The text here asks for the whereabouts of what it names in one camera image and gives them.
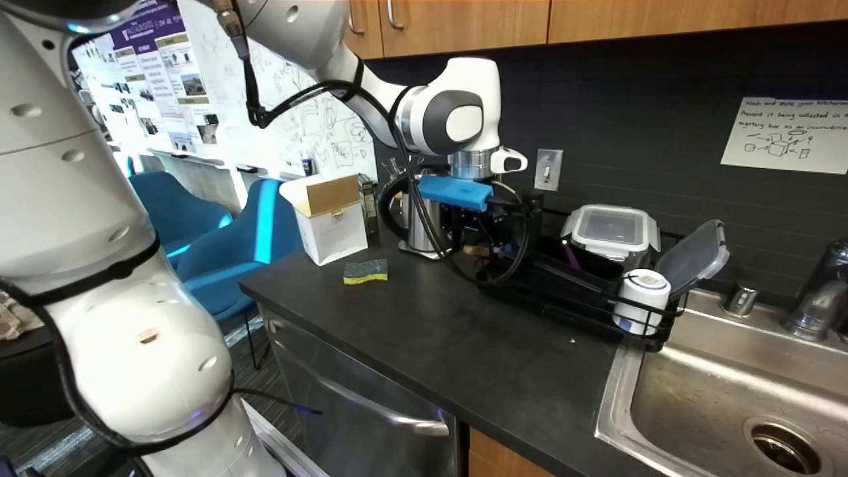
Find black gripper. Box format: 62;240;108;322
446;204;527;277

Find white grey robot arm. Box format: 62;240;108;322
0;0;500;477

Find black dish drying rack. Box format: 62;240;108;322
476;236;682;351

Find stainless steel electric kettle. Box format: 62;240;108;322
376;175;450;262

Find clear plastic food container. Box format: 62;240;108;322
560;204;659;262

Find green yellow sponge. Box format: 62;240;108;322
343;261;390;286

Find white cardboard box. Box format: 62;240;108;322
279;175;368;267

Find grey container lid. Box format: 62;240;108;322
657;221;732;298

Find wooden lower cabinet drawers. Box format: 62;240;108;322
468;429;549;477

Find wooden upper cabinets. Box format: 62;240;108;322
347;0;848;58

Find stainless steel dishwasher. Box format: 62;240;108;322
266;314;463;477

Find stainless steel sink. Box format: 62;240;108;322
594;289;848;477

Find blue chair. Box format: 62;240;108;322
129;173;302;322

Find chrome sink faucet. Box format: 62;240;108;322
785;240;848;342

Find poster board with papers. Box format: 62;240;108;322
70;0;233;156

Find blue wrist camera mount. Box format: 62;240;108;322
415;175;494;213

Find wall light switch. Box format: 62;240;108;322
533;150;565;192

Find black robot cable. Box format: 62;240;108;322
215;8;533;286

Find white paper wall note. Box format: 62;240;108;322
720;95;848;175

